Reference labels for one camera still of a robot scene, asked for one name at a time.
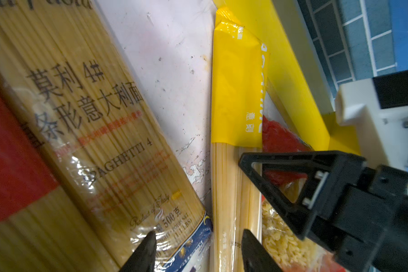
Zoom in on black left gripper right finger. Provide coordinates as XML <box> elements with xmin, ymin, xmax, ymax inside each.
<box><xmin>241</xmin><ymin>229</ymin><xmax>282</xmax><ymax>272</ymax></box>

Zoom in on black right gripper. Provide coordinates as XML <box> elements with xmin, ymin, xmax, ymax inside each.
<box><xmin>239</xmin><ymin>151</ymin><xmax>408</xmax><ymax>272</ymax></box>

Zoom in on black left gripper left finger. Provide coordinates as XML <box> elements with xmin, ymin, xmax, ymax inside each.
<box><xmin>119</xmin><ymin>231</ymin><xmax>157</xmax><ymax>272</ymax></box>

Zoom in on red spaghetti bag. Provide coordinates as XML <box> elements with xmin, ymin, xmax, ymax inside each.
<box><xmin>0</xmin><ymin>57</ymin><xmax>120</xmax><ymax>272</ymax></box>

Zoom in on yellow shelf pink blue boards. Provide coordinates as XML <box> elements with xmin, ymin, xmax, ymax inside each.
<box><xmin>214</xmin><ymin>0</ymin><xmax>408</xmax><ymax>188</ymax></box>

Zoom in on red fusilli bag left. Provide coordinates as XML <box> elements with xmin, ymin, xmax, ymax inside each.
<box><xmin>260</xmin><ymin>115</ymin><xmax>347</xmax><ymax>272</ymax></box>

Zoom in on blue Moli spaghetti bag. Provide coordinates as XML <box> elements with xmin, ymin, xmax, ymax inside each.
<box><xmin>0</xmin><ymin>1</ymin><xmax>212</xmax><ymax>272</ymax></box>

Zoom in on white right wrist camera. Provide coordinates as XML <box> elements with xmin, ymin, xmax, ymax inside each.
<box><xmin>335</xmin><ymin>70</ymin><xmax>408</xmax><ymax>170</ymax></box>

